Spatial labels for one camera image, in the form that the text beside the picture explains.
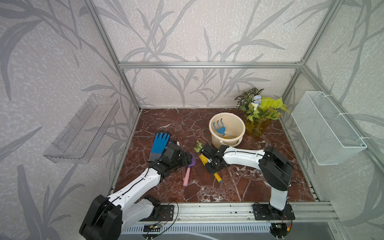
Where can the green hand rake wooden handle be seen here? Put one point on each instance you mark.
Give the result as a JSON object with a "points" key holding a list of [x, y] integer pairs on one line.
{"points": [[198, 147]]}

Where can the yellow shovel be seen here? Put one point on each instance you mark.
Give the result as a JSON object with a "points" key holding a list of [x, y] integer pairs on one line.
{"points": [[206, 161]]}

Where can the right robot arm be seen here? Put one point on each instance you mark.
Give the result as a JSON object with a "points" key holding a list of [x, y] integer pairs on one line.
{"points": [[275, 167]]}

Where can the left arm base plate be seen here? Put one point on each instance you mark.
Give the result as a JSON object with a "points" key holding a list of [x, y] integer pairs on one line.
{"points": [[160, 213]]}

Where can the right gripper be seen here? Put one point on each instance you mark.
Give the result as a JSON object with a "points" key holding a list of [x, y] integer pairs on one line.
{"points": [[210, 171]]}

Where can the blue fork yellow handle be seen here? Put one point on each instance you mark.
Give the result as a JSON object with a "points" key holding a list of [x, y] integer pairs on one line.
{"points": [[220, 128]]}

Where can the blue gardening glove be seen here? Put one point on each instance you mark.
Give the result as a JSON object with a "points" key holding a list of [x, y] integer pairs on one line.
{"points": [[160, 142]]}

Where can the aluminium front rail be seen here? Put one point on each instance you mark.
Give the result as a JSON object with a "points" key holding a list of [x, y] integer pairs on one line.
{"points": [[236, 212]]}

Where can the clear acrylic wall shelf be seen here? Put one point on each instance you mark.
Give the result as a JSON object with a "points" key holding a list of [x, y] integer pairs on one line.
{"points": [[79, 140]]}

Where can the cream plastic bucket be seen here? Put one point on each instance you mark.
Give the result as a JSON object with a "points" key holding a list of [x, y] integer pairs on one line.
{"points": [[235, 130]]}

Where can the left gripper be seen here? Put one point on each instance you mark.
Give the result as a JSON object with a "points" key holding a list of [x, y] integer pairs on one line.
{"points": [[186, 159]]}

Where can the potted green plant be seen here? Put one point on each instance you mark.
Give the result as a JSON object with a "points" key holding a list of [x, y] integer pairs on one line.
{"points": [[259, 111]]}

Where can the white wire mesh basket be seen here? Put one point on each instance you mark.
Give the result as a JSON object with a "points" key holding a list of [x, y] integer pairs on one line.
{"points": [[328, 134]]}

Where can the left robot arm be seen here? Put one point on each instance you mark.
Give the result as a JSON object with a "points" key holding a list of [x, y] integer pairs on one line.
{"points": [[107, 217]]}

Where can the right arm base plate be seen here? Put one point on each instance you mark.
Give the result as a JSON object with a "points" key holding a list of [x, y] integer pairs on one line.
{"points": [[265, 212]]}

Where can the purple trowel pink handle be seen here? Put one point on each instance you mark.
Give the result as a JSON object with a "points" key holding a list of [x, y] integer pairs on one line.
{"points": [[193, 163]]}

